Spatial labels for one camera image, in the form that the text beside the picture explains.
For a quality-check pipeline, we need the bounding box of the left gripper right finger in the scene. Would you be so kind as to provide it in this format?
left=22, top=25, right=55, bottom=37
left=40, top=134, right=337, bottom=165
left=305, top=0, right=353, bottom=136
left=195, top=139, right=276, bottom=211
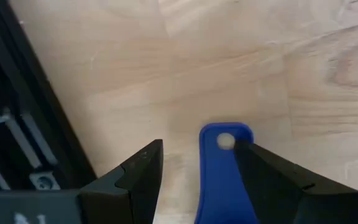
left=234, top=139, right=358, bottom=224

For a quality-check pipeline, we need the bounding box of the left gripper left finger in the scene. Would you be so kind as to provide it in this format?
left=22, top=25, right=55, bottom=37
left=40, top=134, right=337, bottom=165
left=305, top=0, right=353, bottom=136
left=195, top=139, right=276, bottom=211
left=78, top=139, right=164, bottom=224

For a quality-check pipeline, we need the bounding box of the dark blue measuring cup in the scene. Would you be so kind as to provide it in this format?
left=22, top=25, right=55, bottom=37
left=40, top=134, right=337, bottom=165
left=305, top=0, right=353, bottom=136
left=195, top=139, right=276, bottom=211
left=194, top=123, right=255, bottom=224

